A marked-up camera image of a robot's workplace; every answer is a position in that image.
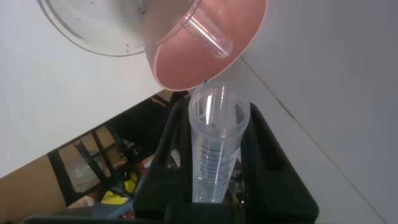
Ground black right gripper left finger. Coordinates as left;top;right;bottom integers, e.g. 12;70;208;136
132;96;193;223

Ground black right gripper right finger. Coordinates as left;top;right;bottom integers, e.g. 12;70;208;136
241;101;320;224

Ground test tube with blue pigment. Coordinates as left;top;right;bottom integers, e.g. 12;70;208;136
188;81;251;203

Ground yellow background object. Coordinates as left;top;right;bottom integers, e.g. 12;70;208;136
99;171;139;205

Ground pink bowl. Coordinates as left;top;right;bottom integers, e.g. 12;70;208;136
145;0;269;91

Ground clear glass beaker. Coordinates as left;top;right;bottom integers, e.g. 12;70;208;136
37;0;200;57

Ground black metal frame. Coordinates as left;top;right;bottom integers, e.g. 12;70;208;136
46;124;131;208

